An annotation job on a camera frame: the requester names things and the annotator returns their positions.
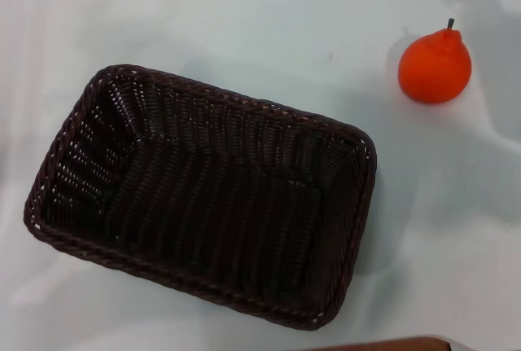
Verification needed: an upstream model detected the brown wooden edge piece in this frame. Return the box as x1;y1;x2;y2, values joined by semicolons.
303;336;453;351

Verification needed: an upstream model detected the dark woven rectangular basket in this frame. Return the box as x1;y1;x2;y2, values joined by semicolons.
23;64;378;333

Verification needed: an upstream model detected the orange toy fruit with stem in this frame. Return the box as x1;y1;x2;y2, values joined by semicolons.
397;18;473;103

